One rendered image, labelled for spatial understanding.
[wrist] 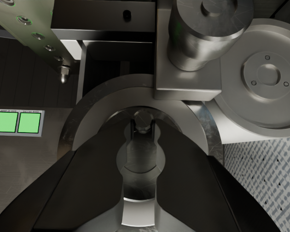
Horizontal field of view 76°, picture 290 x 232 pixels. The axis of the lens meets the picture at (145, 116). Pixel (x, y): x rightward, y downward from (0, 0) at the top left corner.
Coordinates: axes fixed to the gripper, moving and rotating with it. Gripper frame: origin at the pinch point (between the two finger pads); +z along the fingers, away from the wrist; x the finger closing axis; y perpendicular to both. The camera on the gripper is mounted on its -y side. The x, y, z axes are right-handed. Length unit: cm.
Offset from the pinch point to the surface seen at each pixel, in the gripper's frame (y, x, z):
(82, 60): -2.2, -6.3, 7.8
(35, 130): 21.0, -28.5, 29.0
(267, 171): 12.3, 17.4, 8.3
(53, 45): 0.1, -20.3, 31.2
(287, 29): -5.6, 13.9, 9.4
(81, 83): -0.4, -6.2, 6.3
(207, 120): 1.9, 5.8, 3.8
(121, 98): 0.1, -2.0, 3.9
